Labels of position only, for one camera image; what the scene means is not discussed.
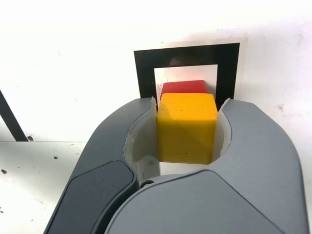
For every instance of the yellow cube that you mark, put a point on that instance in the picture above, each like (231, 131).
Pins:
(185, 136)

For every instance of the red cube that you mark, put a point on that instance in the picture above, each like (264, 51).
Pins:
(182, 86)

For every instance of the black tape strip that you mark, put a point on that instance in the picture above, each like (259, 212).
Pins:
(12, 119)

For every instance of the black tape square outline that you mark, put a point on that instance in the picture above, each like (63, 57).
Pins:
(185, 54)

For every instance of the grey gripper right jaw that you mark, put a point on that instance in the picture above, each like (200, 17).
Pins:
(256, 158)

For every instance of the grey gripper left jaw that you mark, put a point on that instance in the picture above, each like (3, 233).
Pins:
(102, 151)

